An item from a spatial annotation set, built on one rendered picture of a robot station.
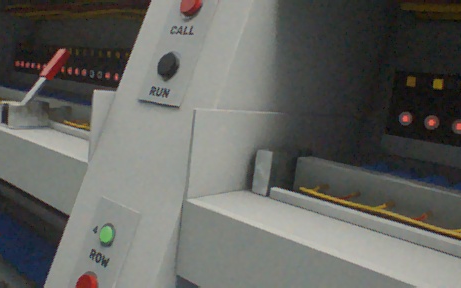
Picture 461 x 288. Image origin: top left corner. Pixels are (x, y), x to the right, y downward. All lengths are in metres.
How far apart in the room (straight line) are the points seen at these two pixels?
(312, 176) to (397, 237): 0.07
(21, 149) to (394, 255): 0.31
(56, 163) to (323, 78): 0.21
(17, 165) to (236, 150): 0.22
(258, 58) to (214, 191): 0.09
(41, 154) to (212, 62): 0.17
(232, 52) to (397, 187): 0.12
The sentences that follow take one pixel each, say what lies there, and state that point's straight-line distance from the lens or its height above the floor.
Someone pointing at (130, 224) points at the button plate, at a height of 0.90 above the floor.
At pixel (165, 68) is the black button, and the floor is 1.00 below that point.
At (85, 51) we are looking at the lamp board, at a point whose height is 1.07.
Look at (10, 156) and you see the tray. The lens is 0.43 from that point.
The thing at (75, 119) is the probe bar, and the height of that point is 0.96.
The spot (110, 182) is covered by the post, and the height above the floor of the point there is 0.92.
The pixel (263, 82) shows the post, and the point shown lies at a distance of 0.29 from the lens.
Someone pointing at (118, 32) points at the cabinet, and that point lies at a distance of 0.74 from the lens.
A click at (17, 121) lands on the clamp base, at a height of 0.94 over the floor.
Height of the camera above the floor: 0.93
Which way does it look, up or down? 6 degrees up
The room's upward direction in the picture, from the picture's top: 19 degrees clockwise
